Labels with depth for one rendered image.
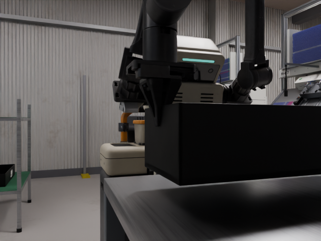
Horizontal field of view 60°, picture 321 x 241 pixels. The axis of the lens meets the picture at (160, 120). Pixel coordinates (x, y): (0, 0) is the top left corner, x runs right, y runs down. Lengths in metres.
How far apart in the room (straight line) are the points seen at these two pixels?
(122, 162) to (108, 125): 3.72
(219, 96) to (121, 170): 0.51
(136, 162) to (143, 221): 0.86
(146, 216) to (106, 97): 4.57
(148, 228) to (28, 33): 4.77
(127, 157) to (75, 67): 3.81
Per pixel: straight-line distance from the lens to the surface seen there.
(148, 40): 0.46
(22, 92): 4.87
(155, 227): 0.36
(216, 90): 1.06
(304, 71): 2.61
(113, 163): 1.21
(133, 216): 0.40
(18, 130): 2.57
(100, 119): 4.89
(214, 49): 1.03
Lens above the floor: 0.93
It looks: level
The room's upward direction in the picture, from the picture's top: straight up
